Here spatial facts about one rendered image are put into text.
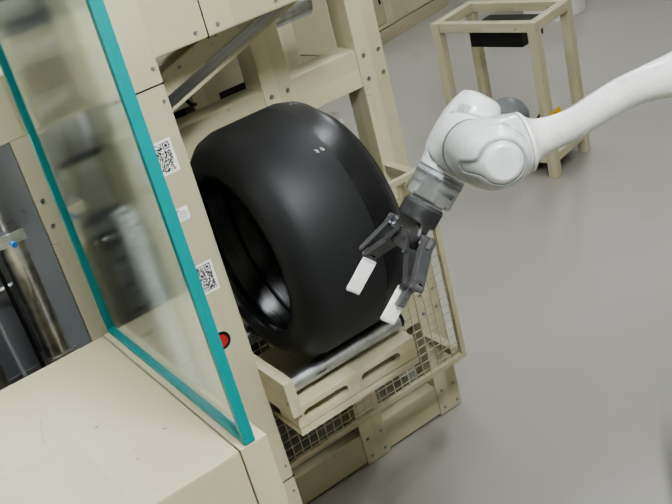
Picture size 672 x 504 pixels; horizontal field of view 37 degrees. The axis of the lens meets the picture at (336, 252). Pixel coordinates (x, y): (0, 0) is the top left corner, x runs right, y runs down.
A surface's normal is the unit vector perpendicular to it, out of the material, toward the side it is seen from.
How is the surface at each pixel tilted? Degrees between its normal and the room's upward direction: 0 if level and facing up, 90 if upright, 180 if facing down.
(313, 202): 55
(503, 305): 0
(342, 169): 50
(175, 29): 90
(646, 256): 0
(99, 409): 0
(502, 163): 79
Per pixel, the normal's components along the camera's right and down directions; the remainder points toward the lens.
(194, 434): -0.23, -0.86
